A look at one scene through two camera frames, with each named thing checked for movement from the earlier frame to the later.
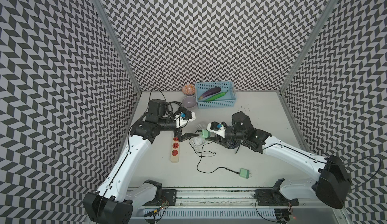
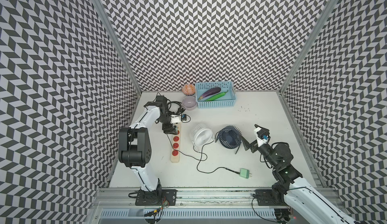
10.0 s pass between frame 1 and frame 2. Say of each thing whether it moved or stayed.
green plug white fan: stayed
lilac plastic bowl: stayed
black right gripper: moved
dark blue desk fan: stayed
